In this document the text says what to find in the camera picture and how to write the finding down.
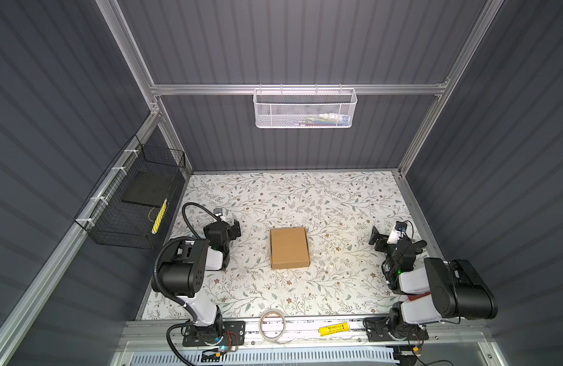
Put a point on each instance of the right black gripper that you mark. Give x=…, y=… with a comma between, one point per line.
x=384, y=242

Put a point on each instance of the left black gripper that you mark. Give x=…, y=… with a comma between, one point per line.
x=232, y=229

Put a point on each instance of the brown cardboard box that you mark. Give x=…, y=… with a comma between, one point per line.
x=289, y=248

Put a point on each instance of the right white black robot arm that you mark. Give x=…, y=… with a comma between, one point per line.
x=439, y=291

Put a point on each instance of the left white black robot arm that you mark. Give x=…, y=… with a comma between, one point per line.
x=179, y=273

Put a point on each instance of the red pencil cup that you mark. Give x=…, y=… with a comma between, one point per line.
x=412, y=297

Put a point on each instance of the black flat pad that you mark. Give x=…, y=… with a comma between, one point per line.
x=147, y=189

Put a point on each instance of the floral table mat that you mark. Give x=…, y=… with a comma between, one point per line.
x=338, y=210

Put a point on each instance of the yellow label tag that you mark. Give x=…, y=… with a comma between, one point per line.
x=334, y=329

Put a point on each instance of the white vented strip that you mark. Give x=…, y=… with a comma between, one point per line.
x=300, y=356

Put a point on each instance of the clear tape roll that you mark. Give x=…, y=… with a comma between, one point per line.
x=272, y=325

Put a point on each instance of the markers in white basket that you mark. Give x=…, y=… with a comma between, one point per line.
x=323, y=120

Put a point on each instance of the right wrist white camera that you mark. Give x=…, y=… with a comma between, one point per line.
x=397, y=232

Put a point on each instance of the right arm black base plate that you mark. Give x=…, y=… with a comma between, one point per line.
x=384, y=329

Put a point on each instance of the black wire basket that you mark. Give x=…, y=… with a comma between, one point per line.
x=110, y=222

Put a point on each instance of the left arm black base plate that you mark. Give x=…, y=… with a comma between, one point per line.
x=233, y=333

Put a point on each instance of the white wire mesh basket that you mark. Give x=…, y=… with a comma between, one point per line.
x=276, y=108

